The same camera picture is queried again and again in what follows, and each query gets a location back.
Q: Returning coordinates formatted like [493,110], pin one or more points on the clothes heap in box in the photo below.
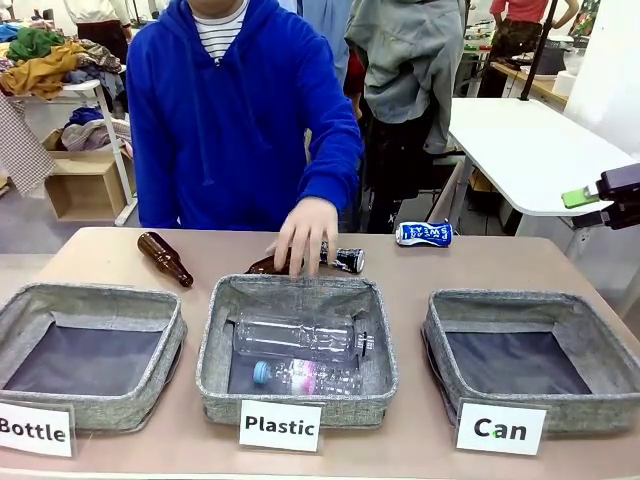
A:
[85,130]

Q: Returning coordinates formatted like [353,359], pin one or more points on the white sign reading Bottle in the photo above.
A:
[35,430]

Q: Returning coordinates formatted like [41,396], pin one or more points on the clear plastic bottle black cap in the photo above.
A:
[295,335]

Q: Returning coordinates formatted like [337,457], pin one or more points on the grey fabric basket can label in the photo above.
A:
[600,400]

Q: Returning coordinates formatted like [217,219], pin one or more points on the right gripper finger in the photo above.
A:
[595,220]
[577,197]

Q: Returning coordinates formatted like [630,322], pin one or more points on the person in blue hoodie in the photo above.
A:
[220,125]

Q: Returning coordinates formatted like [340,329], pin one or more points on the brown glass bottle long neck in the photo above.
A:
[161,255]

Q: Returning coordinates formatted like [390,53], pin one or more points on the white sign reading Can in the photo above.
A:
[500,429]

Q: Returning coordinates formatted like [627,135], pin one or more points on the clear plastic bottle blue cap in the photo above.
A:
[310,375]

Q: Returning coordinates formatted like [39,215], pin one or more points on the blue crushed drink can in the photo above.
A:
[424,234]

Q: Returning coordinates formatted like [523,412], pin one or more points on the pile of colourful clothes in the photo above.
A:
[45,65]

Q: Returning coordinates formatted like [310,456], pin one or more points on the black stand pole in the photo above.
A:
[542,45]

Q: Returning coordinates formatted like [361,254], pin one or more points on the person in grey jacket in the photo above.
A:
[405,60]

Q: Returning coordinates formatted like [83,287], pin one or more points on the white table with clothes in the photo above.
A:
[100,90]

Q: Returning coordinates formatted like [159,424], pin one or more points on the wooden work bench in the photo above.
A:
[537,85]

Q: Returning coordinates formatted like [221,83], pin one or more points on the large white table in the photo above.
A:
[530,150]

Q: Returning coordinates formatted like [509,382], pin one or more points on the person's left hand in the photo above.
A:
[305,225]

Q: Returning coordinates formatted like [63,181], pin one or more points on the white sign reading Plastic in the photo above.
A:
[280,425]

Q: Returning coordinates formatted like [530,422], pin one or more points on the grey fabric basket plastic label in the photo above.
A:
[300,290]

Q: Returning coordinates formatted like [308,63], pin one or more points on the checked hanging cloth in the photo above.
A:
[20,145]

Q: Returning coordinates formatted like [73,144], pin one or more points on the black drink can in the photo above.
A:
[347,258]

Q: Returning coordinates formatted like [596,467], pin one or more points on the grey fabric basket bottle label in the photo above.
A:
[30,295]

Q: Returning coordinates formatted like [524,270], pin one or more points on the person in white top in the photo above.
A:
[100,25]

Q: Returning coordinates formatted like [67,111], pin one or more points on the person in red top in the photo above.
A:
[515,30]

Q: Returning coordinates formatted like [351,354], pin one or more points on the wooden open box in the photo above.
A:
[80,185]

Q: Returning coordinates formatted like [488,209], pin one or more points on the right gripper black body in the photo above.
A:
[622,182]

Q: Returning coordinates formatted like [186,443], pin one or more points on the person's left forearm blue sleeve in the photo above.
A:
[334,180]

